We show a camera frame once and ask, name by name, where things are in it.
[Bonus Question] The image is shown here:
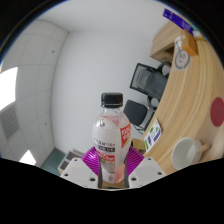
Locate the flat round red coaster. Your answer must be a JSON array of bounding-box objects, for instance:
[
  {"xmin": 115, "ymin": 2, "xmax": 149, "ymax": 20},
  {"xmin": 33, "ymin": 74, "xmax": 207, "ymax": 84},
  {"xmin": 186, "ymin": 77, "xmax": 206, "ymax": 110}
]
[{"xmin": 209, "ymin": 96, "xmax": 224, "ymax": 127}]

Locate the white green printed leaflet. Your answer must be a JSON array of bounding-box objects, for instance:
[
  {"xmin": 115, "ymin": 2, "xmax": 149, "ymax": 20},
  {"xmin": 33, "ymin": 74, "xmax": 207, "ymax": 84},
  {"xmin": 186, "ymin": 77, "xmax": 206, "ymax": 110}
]
[{"xmin": 142, "ymin": 117, "xmax": 164, "ymax": 152}]

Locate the black mesh office chair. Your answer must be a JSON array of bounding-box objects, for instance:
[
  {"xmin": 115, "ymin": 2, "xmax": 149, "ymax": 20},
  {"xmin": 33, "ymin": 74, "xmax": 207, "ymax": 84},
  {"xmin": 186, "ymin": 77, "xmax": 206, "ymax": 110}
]
[{"xmin": 129, "ymin": 62, "xmax": 172, "ymax": 101}]

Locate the wooden side desk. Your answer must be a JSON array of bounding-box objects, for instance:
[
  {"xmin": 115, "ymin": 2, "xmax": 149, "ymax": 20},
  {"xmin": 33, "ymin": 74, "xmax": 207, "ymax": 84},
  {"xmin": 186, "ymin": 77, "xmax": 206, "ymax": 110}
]
[{"xmin": 149, "ymin": 21, "xmax": 188, "ymax": 65}]

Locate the white ceramic mug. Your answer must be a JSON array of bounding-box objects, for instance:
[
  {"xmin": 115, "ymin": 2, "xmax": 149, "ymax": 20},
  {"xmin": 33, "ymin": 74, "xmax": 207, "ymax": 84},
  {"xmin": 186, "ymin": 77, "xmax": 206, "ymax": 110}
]
[{"xmin": 171, "ymin": 136, "xmax": 211, "ymax": 172}]

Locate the orange box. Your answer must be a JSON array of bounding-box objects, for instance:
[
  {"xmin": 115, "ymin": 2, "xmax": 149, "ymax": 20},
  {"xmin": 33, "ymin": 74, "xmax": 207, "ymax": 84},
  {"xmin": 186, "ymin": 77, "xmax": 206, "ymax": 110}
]
[{"xmin": 179, "ymin": 28, "xmax": 200, "ymax": 57}]

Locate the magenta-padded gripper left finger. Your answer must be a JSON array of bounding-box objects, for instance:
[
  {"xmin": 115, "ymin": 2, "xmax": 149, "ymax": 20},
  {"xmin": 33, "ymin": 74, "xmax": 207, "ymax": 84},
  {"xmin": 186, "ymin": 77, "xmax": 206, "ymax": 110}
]
[{"xmin": 59, "ymin": 146, "xmax": 101, "ymax": 190}]

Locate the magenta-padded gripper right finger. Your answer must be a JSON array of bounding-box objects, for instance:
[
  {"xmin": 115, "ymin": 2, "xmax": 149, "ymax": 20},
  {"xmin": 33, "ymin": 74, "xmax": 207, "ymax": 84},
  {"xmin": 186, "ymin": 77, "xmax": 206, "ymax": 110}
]
[{"xmin": 123, "ymin": 146, "xmax": 167, "ymax": 190}]

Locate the clear black-capped drink bottle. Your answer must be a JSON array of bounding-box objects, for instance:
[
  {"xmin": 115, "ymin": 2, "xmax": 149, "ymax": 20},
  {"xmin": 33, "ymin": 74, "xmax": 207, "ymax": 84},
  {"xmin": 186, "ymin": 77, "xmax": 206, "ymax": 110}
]
[{"xmin": 91, "ymin": 92, "xmax": 133, "ymax": 185}]

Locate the white ceiling light panel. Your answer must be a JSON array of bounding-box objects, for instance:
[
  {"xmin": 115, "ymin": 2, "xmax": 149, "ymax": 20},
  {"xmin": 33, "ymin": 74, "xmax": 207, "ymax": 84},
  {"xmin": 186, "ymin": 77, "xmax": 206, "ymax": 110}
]
[
  {"xmin": 18, "ymin": 149, "xmax": 38, "ymax": 167},
  {"xmin": 0, "ymin": 66, "xmax": 20, "ymax": 112}
]

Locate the dark grey padded chair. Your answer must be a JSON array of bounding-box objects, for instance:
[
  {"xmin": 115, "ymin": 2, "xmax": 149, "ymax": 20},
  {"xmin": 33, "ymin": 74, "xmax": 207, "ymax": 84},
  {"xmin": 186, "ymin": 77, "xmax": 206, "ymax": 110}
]
[{"xmin": 122, "ymin": 98, "xmax": 156, "ymax": 135}]

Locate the ceiling air vent grille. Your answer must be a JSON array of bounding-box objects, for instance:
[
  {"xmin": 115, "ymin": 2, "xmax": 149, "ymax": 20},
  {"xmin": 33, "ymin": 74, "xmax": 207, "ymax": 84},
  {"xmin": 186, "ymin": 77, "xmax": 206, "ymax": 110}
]
[{"xmin": 0, "ymin": 104, "xmax": 20, "ymax": 140}]

